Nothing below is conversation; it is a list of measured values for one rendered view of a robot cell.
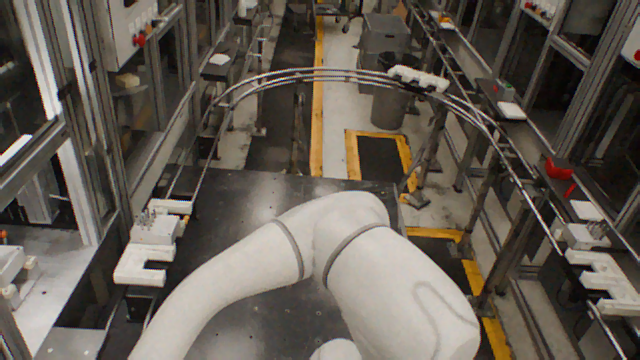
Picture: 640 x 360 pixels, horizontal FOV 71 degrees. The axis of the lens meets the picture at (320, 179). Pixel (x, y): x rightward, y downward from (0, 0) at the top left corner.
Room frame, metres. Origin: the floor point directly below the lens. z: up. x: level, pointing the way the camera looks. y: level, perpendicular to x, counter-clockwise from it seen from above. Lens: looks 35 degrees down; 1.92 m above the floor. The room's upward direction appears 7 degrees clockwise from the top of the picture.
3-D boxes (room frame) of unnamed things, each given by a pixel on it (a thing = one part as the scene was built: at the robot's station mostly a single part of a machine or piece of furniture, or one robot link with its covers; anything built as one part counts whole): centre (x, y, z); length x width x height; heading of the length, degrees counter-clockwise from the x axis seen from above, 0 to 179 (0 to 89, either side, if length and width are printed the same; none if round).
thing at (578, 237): (1.27, -0.98, 0.92); 0.13 x 0.10 x 0.09; 94
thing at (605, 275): (1.16, -0.99, 0.84); 0.37 x 0.14 x 0.10; 4
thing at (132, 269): (1.04, 0.50, 0.84); 0.36 x 0.14 x 0.10; 4
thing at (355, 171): (3.04, -0.46, 0.01); 1.00 x 0.55 x 0.01; 4
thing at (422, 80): (2.72, -0.54, 0.84); 0.37 x 0.14 x 0.10; 62
